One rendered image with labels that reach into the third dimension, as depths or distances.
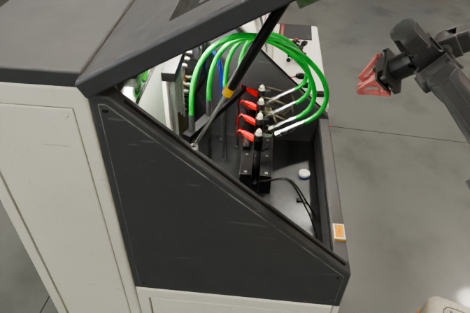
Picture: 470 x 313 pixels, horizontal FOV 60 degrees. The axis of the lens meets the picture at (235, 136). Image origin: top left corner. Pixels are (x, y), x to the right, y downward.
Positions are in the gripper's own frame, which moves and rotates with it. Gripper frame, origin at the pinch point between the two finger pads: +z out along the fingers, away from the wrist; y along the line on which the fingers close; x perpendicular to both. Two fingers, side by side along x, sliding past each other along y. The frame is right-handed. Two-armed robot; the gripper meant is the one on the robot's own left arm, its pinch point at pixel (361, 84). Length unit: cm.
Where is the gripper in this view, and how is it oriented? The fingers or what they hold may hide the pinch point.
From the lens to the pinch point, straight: 109.1
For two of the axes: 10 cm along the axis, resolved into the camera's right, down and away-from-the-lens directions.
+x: 7.3, 5.5, 4.2
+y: -2.7, 7.9, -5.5
